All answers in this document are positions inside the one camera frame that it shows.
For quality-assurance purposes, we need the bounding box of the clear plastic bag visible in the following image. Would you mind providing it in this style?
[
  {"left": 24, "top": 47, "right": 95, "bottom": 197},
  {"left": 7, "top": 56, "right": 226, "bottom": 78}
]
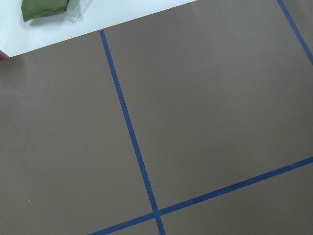
[{"left": 64, "top": 0, "right": 93, "bottom": 22}]

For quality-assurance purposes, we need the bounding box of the white paper sheet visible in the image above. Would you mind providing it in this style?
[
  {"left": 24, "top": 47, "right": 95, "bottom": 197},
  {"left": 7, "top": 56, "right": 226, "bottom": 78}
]
[{"left": 0, "top": 0, "right": 187, "bottom": 57}]

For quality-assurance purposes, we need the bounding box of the green folded cloth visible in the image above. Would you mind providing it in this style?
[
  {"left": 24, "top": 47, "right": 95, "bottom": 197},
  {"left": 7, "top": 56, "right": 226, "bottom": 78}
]
[{"left": 21, "top": 0, "right": 69, "bottom": 22}]

